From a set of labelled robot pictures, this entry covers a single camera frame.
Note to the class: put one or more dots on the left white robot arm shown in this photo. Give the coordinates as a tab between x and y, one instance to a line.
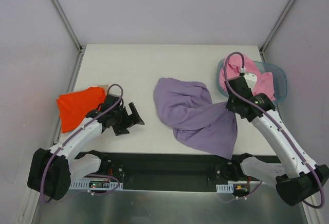
53	170

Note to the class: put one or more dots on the aluminium frame post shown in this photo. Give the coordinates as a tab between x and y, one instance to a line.
277	25
61	13

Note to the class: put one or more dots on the right white cable duct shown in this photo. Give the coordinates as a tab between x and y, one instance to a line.
225	188

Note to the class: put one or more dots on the blue plastic basket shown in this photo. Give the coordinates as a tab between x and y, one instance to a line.
279	79

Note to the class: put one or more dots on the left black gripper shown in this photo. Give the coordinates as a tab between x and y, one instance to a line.
127	121

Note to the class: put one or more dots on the left aluminium frame post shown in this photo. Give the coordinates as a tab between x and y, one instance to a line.
61	13

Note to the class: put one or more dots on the orange folded t shirt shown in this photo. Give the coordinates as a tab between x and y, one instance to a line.
74	106

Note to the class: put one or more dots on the white cable duct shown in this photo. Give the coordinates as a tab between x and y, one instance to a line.
85	184
225	188

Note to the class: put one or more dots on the pink t shirt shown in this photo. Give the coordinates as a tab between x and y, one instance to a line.
264	83

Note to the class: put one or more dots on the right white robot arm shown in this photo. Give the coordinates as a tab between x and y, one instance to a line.
298	178

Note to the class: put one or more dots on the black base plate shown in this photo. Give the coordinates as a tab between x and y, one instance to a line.
171	172

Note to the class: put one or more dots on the purple t shirt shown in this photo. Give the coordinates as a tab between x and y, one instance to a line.
196	121

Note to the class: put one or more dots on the right aluminium frame post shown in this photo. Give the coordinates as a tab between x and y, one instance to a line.
277	25

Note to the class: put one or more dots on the left white cable duct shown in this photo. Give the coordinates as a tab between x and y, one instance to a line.
85	184

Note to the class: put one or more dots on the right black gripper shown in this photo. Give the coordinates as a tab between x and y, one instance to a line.
238	90

